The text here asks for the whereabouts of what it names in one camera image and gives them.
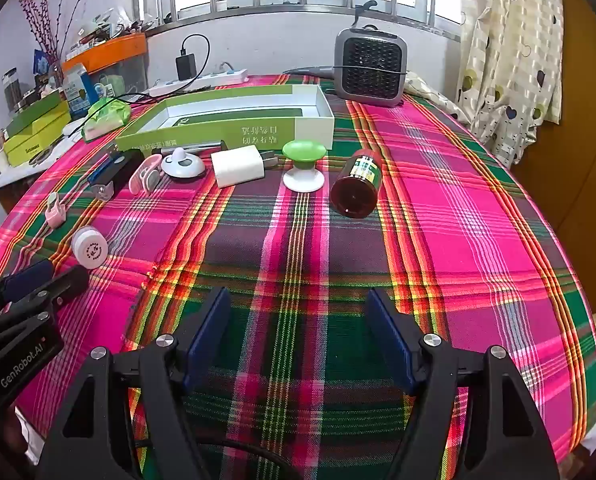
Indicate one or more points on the grey space heater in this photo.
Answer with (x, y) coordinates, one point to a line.
(370, 67)

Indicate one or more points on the green-topped white knob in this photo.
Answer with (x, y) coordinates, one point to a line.
(304, 149)

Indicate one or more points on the black hook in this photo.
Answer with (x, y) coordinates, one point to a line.
(366, 6)

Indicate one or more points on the silver metal pen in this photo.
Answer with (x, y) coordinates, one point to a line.
(198, 146)

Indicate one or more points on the small pink holder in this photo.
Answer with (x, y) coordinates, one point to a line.
(55, 216)

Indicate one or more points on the pink green plaid blanket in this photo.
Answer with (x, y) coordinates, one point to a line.
(298, 240)

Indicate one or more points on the white round jar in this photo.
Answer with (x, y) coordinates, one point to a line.
(89, 247)

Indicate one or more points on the dark green flat box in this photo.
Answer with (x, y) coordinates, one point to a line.
(35, 112)

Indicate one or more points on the brown bottle with red cap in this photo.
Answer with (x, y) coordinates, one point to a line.
(353, 195)

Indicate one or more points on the lime green flat box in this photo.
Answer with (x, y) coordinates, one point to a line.
(33, 147)

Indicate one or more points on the white side table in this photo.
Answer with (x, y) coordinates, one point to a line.
(23, 172)

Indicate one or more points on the brown wooden door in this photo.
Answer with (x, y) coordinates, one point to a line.
(577, 185)

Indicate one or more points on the heart patterned curtain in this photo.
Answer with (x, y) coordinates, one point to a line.
(507, 50)

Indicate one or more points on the blue plastic case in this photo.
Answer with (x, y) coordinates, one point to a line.
(100, 172)

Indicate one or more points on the green plastic bag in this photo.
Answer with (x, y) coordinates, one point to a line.
(105, 112)

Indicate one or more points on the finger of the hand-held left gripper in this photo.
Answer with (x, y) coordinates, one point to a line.
(68, 285)
(28, 277)

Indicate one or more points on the white patterned cloth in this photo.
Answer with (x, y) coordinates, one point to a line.
(437, 97)

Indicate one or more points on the white power strip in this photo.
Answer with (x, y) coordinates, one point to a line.
(218, 77)

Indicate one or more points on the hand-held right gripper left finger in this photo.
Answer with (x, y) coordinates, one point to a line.
(210, 330)

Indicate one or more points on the white oval object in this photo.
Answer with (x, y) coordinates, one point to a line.
(73, 129)

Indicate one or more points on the glass jar with black lid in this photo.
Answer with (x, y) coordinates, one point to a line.
(13, 90)

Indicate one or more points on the white round panda gadget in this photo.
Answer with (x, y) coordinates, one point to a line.
(183, 169)

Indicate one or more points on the black power bank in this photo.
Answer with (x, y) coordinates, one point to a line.
(120, 172)

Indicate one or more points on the pile of small sundries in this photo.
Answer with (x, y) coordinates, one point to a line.
(98, 27)

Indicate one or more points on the green and white cardboard box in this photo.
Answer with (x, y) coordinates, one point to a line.
(258, 130)

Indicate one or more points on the blue carton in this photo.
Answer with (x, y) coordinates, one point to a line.
(78, 90)

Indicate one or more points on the pink oval clip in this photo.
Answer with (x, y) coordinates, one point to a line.
(140, 177)

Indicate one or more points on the black power adapter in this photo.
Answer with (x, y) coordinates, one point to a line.
(185, 65)

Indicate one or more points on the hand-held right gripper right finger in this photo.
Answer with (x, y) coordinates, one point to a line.
(387, 330)

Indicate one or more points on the scissors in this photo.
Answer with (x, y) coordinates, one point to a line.
(40, 157)

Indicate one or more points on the clear container with orange lid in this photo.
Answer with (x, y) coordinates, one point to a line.
(110, 50)

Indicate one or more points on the white charger plug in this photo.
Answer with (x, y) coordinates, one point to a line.
(238, 165)

